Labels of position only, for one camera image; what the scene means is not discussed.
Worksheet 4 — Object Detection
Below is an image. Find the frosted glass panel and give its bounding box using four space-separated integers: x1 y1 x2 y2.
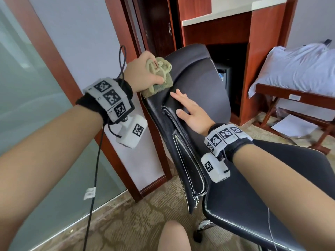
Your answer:
0 0 127 251

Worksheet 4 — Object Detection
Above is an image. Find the person's right hand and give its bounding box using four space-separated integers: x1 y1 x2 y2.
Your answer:
170 89 216 136

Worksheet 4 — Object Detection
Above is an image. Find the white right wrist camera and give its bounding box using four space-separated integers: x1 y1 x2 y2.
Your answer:
200 152 231 183

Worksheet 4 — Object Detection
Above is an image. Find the grey mini fridge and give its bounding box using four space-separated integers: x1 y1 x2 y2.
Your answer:
215 62 231 93

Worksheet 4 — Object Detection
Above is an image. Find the black leather chair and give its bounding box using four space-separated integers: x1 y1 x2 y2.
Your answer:
142 43 335 251

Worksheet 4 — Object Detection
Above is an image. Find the white marker wristband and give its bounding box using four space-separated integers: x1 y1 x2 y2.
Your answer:
204 123 254 162
76 77 135 126

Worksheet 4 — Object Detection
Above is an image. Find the wooden luggage rack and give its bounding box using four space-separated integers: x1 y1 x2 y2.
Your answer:
255 83 335 155

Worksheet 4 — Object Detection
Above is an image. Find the person's right forearm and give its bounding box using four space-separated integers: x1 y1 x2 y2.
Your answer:
231 145 335 251

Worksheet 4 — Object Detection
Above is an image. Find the green cleaning cloth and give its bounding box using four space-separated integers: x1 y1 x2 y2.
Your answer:
141 56 173 99

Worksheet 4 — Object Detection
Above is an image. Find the person's left hand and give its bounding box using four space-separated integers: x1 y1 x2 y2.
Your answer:
123 51 166 93

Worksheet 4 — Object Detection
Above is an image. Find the white marker left wristband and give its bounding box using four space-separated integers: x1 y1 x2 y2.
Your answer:
76 77 135 126

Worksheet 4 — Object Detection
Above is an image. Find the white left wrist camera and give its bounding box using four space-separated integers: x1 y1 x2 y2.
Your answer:
116 114 148 149

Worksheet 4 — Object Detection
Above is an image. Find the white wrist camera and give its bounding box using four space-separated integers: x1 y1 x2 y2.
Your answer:
116 114 148 149
200 152 231 183

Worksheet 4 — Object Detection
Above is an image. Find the thin black cable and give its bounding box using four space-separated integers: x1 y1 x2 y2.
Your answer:
266 206 278 251
82 45 128 251

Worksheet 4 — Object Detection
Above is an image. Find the person's left forearm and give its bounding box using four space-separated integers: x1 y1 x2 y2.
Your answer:
0 104 104 251

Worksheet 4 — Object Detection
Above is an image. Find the white paper sheet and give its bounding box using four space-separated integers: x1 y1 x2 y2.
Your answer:
271 114 319 139

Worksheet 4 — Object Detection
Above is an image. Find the white pillow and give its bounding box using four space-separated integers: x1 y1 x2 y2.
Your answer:
248 41 335 98

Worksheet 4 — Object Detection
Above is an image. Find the white marker right wristband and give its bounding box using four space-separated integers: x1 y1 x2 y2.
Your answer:
204 123 254 162

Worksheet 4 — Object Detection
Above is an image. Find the person's right leg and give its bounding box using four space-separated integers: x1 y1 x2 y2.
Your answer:
157 220 192 251

